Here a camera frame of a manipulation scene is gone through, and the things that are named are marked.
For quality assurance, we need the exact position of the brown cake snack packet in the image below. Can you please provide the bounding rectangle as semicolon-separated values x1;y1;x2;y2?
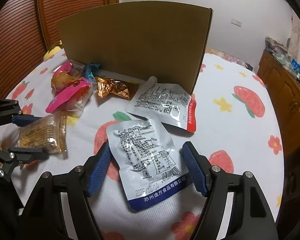
18;112;67;154

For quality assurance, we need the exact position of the blue edged silver pouch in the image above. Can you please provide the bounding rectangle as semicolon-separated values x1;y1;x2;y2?
106;118;192;212

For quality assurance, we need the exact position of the pink snack packet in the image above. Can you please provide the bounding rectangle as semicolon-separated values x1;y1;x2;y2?
45;60;94;117

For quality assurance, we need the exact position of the yellow plush toy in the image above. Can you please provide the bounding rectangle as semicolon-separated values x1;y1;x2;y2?
43;40;63;62

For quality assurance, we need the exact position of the wooden louvered wardrobe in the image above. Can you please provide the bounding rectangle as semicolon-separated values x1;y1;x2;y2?
0;0;119;98

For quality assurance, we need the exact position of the blue candy wrapper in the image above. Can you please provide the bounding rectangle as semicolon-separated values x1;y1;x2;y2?
81;62;101;85

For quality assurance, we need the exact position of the strawberry print bed sheet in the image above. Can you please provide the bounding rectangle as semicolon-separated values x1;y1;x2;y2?
12;54;284;239

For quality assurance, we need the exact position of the gold foil snack packet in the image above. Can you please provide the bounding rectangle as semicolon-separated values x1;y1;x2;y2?
95;77;139;100

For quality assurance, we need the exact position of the wooden sideboard cabinet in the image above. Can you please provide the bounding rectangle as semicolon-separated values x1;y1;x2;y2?
256;49;300;205

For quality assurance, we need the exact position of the red edged silver pouch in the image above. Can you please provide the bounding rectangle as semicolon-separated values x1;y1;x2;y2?
126;76;197;133

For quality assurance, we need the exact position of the blue box on cabinet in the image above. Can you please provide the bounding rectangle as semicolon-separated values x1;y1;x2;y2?
290;59;300;79

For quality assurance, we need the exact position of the floral quilt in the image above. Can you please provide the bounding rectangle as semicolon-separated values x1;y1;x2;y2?
205;48;253;71

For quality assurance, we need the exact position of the folded cloth pile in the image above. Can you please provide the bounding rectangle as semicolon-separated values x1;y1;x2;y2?
265;36;290;63

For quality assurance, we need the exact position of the brown cardboard box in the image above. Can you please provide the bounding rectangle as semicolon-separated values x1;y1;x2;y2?
56;1;213;93

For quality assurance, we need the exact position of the beige curtain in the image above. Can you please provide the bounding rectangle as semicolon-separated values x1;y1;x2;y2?
287;13;300;61

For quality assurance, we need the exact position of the white wall switch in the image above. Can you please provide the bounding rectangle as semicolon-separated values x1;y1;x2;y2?
231;18;242;27

